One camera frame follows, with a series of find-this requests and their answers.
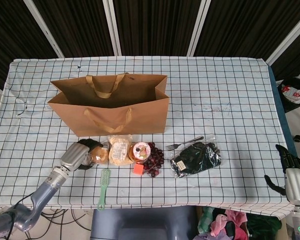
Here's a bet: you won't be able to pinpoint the bagged bread roll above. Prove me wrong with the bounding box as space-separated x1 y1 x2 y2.
107 134 134 166

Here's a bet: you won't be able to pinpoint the dark red grape bunch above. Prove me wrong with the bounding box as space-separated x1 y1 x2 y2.
142 141 165 179

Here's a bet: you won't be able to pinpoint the dark grey robot torso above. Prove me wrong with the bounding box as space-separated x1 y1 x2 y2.
89 206 199 240

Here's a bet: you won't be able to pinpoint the orange cube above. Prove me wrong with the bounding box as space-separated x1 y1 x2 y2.
133 163 146 176

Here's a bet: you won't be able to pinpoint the black item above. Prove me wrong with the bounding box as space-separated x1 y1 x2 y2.
169 134 222 180

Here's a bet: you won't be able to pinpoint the small brown bun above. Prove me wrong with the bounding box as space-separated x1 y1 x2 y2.
89 145 110 166

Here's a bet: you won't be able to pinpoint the green checked cloth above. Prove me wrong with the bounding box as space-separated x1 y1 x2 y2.
197 206 216 234

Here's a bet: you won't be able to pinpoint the black floor cables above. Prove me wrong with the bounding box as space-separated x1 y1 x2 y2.
0 206 94 240

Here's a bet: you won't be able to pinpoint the pink cupcake toy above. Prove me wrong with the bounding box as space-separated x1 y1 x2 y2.
133 141 151 161

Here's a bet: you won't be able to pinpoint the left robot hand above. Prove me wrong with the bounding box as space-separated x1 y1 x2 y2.
59 138 104 173

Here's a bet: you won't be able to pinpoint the pink cloth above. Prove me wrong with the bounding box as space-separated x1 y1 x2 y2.
209 209 248 240

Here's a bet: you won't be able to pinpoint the checked white tablecloth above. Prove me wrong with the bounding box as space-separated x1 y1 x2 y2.
0 55 300 213

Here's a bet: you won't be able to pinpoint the metal fork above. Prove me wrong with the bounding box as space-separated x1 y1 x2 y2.
165 135 205 152

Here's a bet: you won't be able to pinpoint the brown paper bag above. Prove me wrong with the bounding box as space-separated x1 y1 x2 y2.
47 72 171 138

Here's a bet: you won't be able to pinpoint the white partition frame post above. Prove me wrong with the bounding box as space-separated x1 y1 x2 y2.
186 0 214 57
264 9 300 65
23 0 65 59
102 0 123 57

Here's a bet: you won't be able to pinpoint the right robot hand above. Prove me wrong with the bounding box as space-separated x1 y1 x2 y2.
264 144 300 207

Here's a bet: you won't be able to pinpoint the green scrub brush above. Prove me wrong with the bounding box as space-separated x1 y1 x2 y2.
96 168 112 210

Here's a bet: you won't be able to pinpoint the dark green cloth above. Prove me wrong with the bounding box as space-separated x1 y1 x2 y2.
246 214 283 240

